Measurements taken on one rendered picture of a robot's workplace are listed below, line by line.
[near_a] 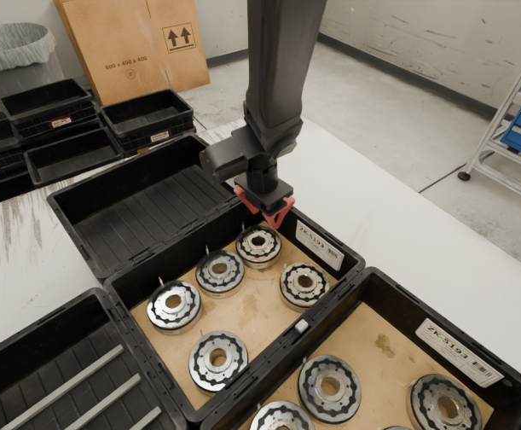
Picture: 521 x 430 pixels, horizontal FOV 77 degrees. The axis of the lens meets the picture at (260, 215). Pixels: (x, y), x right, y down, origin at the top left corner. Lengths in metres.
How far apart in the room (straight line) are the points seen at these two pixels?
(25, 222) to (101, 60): 2.11
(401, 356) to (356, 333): 0.09
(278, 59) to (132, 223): 0.65
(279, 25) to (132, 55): 2.93
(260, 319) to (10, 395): 0.44
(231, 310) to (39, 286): 0.54
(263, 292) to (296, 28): 0.53
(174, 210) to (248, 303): 0.33
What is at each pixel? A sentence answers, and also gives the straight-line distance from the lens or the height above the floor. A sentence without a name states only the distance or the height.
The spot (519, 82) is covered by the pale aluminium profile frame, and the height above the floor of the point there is 0.66.
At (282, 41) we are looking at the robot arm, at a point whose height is 1.34.
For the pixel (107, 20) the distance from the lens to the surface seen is 3.13.
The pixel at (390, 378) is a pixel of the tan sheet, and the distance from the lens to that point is 0.67.
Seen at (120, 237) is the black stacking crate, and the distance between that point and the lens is 0.85.
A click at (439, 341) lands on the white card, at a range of 0.67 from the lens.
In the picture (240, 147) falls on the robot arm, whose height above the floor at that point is 1.15.
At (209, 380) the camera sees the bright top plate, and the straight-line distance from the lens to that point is 0.61.
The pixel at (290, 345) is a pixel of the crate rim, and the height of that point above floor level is 0.93.
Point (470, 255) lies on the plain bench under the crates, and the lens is 1.08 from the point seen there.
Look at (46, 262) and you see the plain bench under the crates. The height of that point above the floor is 0.70.
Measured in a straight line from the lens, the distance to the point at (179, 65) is 3.31.
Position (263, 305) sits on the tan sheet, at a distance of 0.69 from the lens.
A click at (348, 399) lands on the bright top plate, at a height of 0.86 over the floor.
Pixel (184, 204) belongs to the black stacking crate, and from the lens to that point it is 0.88.
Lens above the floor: 1.44
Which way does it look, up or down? 47 degrees down
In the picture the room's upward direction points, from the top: straight up
